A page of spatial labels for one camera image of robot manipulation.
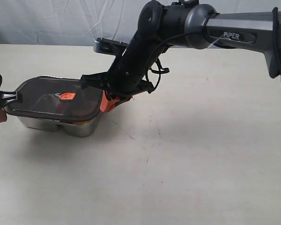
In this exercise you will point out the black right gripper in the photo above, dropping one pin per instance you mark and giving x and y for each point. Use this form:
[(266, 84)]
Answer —
[(128, 73)]

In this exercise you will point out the dark lunchbox lid orange seal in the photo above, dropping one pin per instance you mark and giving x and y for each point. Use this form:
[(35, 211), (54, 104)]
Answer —
[(54, 98)]

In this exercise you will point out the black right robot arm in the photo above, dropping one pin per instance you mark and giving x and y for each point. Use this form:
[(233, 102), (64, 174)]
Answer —
[(183, 23)]

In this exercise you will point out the steel two-compartment lunchbox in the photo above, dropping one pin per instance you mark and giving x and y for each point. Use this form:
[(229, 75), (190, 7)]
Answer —
[(78, 129)]

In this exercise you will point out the blue-grey backdrop cloth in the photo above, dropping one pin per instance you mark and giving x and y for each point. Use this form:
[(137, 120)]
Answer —
[(67, 22)]

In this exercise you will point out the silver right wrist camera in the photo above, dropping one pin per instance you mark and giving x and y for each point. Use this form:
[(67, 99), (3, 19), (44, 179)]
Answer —
[(108, 46)]

